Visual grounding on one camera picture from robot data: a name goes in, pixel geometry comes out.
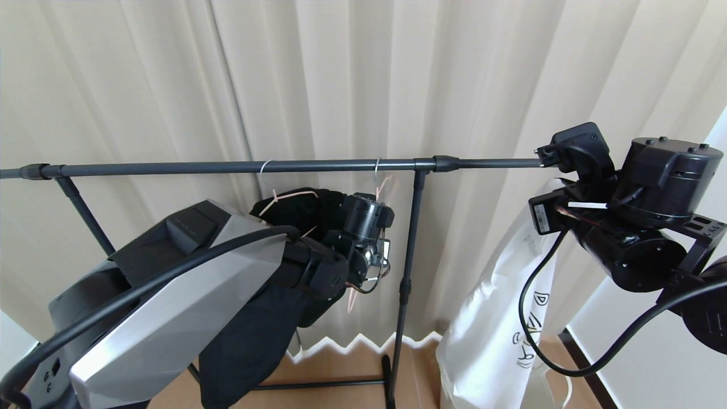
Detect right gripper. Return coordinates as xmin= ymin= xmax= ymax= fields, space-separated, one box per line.
xmin=528 ymin=185 xmax=612 ymax=236

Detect black clothes rack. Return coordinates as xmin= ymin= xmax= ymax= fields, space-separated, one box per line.
xmin=0 ymin=155 xmax=547 ymax=409

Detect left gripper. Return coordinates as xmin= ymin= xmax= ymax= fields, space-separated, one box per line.
xmin=356 ymin=237 xmax=393 ymax=281

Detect black shorts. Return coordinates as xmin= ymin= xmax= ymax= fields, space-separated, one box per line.
xmin=198 ymin=187 xmax=365 ymax=409

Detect white garment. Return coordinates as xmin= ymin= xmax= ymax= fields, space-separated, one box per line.
xmin=436 ymin=177 xmax=570 ymax=409

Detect beige curtain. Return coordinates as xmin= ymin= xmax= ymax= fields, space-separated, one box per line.
xmin=0 ymin=0 xmax=727 ymax=364

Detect white laundry basket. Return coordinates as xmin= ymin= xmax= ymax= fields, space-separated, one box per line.
xmin=538 ymin=367 xmax=574 ymax=409

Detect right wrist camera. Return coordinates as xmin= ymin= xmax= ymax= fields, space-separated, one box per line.
xmin=534 ymin=122 xmax=616 ymax=183

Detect pink clothes hanger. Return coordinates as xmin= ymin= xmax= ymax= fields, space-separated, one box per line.
xmin=258 ymin=160 xmax=322 ymax=238
xmin=346 ymin=158 xmax=394 ymax=314

